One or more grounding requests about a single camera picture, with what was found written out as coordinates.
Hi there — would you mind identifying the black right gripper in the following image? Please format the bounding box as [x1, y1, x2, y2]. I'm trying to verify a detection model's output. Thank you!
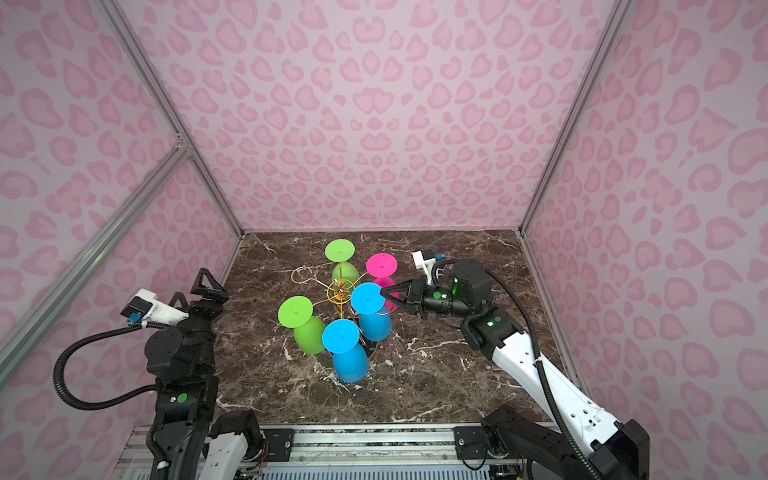
[381, 276, 474, 322]

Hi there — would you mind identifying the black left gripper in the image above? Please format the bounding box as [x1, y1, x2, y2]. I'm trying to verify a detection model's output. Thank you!
[166, 270, 226, 377]

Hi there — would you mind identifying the blue wine glass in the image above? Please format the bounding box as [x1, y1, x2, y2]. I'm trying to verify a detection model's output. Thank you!
[351, 282, 392, 342]
[322, 319, 369, 383]

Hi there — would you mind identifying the magenta wine glass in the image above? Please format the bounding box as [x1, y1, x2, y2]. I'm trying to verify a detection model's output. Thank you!
[366, 253, 398, 288]

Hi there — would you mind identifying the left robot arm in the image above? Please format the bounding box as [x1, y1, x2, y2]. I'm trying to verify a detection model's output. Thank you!
[140, 268, 269, 479]

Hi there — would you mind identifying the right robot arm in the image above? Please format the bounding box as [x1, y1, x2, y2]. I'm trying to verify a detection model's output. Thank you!
[381, 259, 650, 479]

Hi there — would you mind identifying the back green wine glass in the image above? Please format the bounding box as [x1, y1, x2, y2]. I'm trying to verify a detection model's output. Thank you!
[325, 239, 360, 286]

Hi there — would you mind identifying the green wine glass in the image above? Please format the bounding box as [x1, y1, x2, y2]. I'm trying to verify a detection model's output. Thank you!
[325, 239, 360, 286]
[278, 296, 325, 355]

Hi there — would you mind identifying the front green wine glass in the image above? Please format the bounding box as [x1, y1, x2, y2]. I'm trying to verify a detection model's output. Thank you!
[278, 296, 325, 355]

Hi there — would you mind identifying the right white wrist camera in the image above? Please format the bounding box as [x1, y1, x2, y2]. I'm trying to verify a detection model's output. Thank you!
[412, 249, 443, 286]

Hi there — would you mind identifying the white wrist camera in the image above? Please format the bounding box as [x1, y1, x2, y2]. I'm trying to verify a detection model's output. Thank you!
[120, 289, 189, 326]
[412, 249, 443, 286]

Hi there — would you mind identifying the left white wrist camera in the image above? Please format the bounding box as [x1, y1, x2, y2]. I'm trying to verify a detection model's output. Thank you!
[120, 289, 189, 326]

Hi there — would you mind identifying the gold wire glass rack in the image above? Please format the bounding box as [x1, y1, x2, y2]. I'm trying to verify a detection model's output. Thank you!
[290, 266, 362, 315]

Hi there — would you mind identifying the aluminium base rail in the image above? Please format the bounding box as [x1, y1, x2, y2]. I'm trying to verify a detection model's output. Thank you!
[110, 422, 637, 480]

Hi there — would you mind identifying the aluminium frame post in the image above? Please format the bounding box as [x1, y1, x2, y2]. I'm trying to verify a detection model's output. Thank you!
[1, 141, 189, 385]

